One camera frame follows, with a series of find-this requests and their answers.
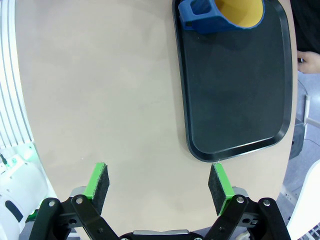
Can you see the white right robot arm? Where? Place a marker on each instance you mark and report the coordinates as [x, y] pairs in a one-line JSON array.
[[15, 195]]

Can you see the black plastic tray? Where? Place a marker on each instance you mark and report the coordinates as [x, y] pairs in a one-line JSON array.
[[237, 95]]

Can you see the person's left hand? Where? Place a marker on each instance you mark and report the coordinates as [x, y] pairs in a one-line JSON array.
[[310, 62]]

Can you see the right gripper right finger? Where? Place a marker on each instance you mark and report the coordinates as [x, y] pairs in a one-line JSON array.
[[221, 190]]

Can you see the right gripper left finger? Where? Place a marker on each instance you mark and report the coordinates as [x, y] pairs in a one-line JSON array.
[[96, 190]]

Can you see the person in black t-shirt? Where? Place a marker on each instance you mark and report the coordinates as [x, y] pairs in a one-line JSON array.
[[310, 25]]

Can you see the blue mug yellow inside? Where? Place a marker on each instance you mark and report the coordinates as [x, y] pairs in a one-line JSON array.
[[207, 20]]

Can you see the white ribbed panel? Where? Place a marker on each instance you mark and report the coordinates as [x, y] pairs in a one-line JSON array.
[[7, 87]]

